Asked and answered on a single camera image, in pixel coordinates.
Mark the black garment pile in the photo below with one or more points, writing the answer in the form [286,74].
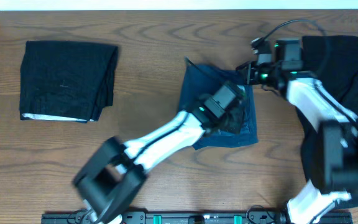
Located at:
[340,79]

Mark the folded black garment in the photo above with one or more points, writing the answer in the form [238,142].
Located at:
[67,80]

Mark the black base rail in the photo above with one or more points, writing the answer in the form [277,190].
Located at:
[138,217]

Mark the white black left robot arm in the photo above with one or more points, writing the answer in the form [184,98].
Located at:
[114,174]

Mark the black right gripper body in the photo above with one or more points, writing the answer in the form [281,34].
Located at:
[263,74]

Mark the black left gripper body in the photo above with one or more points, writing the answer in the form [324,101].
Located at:
[233,124]

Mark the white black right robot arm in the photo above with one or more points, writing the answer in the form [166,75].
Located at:
[334,174]

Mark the dark blue shorts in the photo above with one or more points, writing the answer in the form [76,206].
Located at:
[202,78]

